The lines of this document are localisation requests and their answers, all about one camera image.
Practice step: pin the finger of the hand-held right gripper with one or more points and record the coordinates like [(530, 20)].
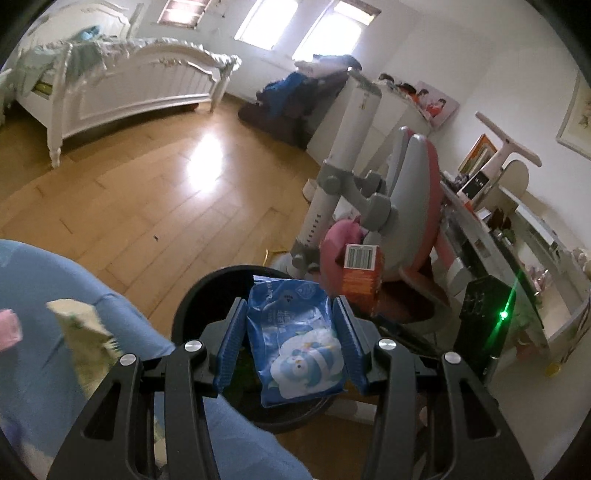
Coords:
[(415, 339)]

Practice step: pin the blue wet wipes packet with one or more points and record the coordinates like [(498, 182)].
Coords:
[(295, 332)]

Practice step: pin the white wooden bed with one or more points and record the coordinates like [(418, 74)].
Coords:
[(138, 87)]

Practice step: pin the pale bedding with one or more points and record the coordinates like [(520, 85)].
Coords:
[(92, 48)]

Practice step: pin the pink grey chair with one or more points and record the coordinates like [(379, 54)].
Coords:
[(413, 203)]

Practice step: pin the white grey adjustable pole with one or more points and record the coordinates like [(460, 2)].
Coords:
[(344, 147)]

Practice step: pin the black digital clock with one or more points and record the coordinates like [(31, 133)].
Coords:
[(475, 185)]

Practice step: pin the white study desk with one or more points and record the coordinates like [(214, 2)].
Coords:
[(549, 286)]

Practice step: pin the black trash bin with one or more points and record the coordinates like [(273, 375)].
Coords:
[(207, 295)]

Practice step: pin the orange cardboard box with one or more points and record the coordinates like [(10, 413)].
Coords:
[(362, 286)]

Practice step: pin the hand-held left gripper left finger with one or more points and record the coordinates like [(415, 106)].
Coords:
[(231, 350)]

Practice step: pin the small picture canvas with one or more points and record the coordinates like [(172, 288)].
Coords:
[(397, 84)]

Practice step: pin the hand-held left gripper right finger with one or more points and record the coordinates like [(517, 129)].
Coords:
[(353, 350)]

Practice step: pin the dark armchair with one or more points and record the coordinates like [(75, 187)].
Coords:
[(281, 124)]

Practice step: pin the white desk lamp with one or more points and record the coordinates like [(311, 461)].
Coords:
[(505, 147)]

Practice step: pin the window with blind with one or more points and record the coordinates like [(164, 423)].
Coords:
[(182, 10)]

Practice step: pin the framed wall picture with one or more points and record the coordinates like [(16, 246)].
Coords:
[(577, 120)]

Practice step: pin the pink photo canvas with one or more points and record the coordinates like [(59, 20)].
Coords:
[(436, 104)]

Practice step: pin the small yellow toy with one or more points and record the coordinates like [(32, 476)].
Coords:
[(552, 369)]

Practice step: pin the crumpled pale paper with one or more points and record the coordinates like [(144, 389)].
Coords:
[(78, 332)]

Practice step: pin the pink cloth piece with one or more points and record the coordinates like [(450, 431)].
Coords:
[(9, 330)]

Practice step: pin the blue clothes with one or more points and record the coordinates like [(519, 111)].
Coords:
[(288, 90)]

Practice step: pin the pile of clothes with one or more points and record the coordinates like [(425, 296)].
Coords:
[(328, 63)]

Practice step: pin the white cabinet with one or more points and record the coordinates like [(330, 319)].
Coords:
[(397, 115)]

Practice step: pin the bright window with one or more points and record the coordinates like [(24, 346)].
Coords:
[(332, 30), (265, 21)]

